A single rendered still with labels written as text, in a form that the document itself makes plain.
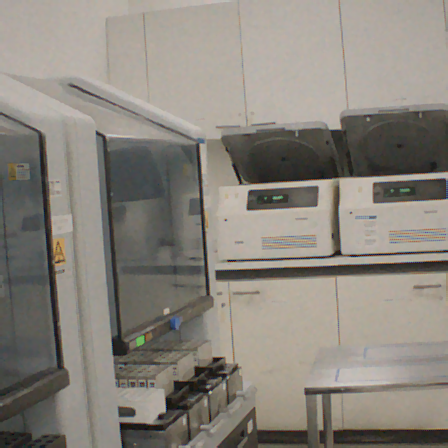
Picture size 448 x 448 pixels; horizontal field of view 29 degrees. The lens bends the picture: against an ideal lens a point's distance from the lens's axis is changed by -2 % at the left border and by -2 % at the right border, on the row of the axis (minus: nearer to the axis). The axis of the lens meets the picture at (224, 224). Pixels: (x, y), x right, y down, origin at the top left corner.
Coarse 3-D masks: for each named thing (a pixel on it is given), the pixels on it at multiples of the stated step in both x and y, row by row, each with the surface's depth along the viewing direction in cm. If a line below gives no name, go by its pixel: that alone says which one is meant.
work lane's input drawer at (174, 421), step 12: (156, 420) 176; (168, 420) 175; (180, 420) 180; (120, 432) 174; (132, 432) 173; (144, 432) 172; (156, 432) 171; (168, 432) 173; (180, 432) 179; (132, 444) 173; (144, 444) 172; (156, 444) 172; (168, 444) 172; (180, 444) 179; (204, 444) 181
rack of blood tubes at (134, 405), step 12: (120, 396) 179; (132, 396) 178; (144, 396) 178; (156, 396) 178; (120, 408) 186; (132, 408) 185; (144, 408) 174; (156, 408) 177; (120, 420) 175; (132, 420) 175; (144, 420) 174
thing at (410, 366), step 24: (336, 360) 219; (360, 360) 217; (384, 360) 214; (408, 360) 212; (432, 360) 209; (312, 384) 196; (336, 384) 194; (360, 384) 192; (384, 384) 191; (408, 384) 190; (432, 384) 189; (312, 408) 194; (312, 432) 195
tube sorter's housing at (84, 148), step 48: (48, 96) 170; (96, 144) 236; (96, 192) 168; (96, 240) 167; (96, 288) 165; (96, 336) 164; (192, 336) 232; (96, 384) 163; (96, 432) 162; (240, 432) 224
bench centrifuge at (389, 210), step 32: (352, 128) 415; (384, 128) 412; (416, 128) 409; (352, 160) 435; (384, 160) 432; (416, 160) 429; (352, 192) 397; (384, 192) 393; (416, 192) 388; (352, 224) 394; (384, 224) 390; (416, 224) 386; (352, 256) 399
